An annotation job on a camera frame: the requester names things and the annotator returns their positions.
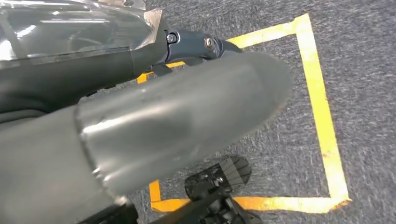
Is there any black robot foot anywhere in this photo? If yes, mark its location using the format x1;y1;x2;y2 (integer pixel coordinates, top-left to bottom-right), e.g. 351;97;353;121
148;156;263;224

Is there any yellow floor tape square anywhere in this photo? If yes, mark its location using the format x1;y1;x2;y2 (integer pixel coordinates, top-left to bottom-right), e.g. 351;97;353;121
136;13;352;215

